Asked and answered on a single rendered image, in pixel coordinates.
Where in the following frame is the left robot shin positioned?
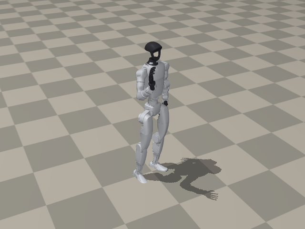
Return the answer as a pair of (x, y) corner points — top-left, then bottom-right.
(152, 138), (164, 165)

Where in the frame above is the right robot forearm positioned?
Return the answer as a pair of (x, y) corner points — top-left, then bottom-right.
(136, 84), (157, 99)

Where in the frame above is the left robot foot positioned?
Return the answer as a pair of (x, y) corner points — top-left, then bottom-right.
(149, 161), (168, 172)

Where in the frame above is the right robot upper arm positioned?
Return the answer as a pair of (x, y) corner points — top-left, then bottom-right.
(136, 68), (147, 100)

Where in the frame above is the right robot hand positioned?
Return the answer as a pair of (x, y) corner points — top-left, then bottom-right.
(148, 66), (156, 91)

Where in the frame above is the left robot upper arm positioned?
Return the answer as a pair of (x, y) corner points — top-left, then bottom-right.
(161, 61), (170, 89)

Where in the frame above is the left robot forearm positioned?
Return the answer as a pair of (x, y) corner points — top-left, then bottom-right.
(162, 87), (169, 103)

